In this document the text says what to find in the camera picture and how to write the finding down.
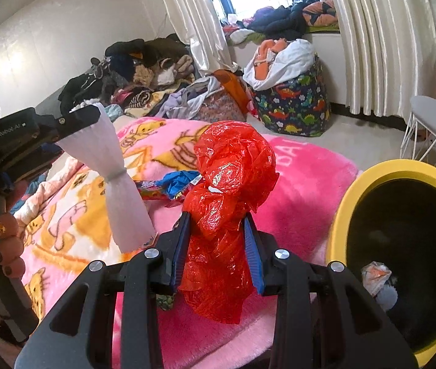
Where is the pink printed blanket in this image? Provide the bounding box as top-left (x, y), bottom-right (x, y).
top-left (10, 117), bottom-right (360, 369)

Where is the black bin with yellow rim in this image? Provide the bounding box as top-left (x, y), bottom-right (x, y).
top-left (325, 159), bottom-right (436, 367)

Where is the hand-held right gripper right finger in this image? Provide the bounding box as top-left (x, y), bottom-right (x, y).
top-left (244, 218), bottom-right (420, 369)

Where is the orange bag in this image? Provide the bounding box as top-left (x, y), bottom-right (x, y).
top-left (213, 69), bottom-right (251, 114)

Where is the white and orange wrapper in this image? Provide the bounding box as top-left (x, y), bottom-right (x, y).
top-left (361, 261), bottom-right (393, 296)

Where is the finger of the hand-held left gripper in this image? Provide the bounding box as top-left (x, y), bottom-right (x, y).
top-left (35, 105), bottom-right (102, 150)

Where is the small printed candy wrapper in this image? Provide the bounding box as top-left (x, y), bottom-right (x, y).
top-left (156, 294), bottom-right (176, 312)

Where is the red printed snack wrapper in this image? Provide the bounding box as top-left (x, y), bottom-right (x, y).
top-left (133, 179), bottom-right (172, 200)

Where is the clothes heap on window sill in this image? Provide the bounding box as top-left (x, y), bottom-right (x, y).
top-left (222, 0), bottom-right (339, 45)

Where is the red plastic bag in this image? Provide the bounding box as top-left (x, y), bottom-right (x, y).
top-left (179, 120), bottom-right (280, 325)

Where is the white cloth bundle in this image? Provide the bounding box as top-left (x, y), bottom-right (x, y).
top-left (243, 38), bottom-right (316, 91)

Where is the grey stool with white legs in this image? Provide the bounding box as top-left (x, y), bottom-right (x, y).
top-left (400, 95), bottom-right (436, 185)

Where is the dinosaur print storage bag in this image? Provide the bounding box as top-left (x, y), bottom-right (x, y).
top-left (250, 56), bottom-right (332, 137)

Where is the floral patterned bag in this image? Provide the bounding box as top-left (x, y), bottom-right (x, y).
top-left (195, 92), bottom-right (247, 124)

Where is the white tissue paper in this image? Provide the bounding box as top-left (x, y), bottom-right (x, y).
top-left (54, 105), bottom-right (157, 254)

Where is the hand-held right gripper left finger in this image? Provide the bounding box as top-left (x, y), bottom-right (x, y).
top-left (14, 211), bottom-right (192, 369)

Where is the narrow cream curtain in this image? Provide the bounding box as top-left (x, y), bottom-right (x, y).
top-left (152, 0), bottom-right (238, 75)

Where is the wide cream curtain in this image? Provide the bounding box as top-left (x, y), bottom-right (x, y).
top-left (323, 0), bottom-right (436, 118)

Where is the pile of clothes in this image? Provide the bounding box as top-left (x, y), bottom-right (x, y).
top-left (58, 33), bottom-right (249, 124)

